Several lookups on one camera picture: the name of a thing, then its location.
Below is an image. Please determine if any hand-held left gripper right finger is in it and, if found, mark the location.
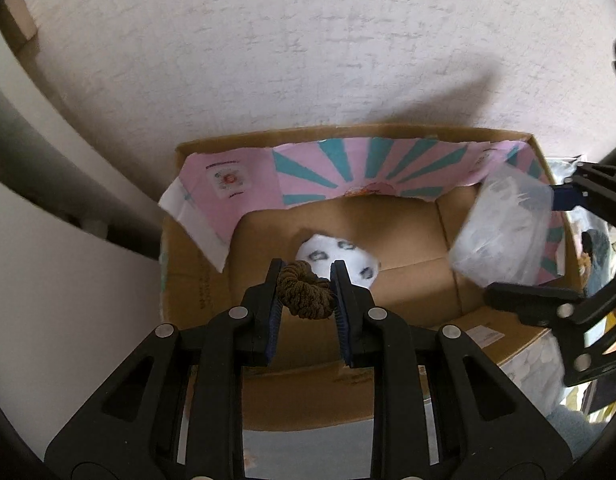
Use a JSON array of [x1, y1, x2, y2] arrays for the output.
[[329, 260, 574, 480]]

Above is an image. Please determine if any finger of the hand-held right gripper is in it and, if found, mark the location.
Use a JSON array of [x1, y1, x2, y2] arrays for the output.
[[484, 265, 616, 387], [550, 160, 616, 233]]

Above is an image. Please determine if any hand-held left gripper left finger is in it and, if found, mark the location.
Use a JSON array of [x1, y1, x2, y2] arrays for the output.
[[44, 258, 284, 480]]

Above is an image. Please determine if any brown hair scrunchie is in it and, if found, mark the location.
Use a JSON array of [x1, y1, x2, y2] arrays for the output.
[[277, 261, 337, 321]]

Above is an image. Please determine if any brown cardboard box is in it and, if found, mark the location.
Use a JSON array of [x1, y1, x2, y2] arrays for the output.
[[158, 125, 589, 432]]

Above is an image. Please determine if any clear plastic bag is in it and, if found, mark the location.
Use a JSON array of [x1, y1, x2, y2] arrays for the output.
[[448, 167, 555, 288]]

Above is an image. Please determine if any floral cloth covered desktop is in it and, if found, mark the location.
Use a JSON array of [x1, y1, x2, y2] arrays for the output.
[[185, 332, 569, 480]]

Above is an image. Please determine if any white cloth with dark print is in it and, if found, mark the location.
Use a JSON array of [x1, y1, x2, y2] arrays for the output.
[[294, 232, 381, 288]]

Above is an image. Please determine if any pink white striped cloth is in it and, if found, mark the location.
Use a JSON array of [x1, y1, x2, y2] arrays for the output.
[[158, 137, 569, 275]]

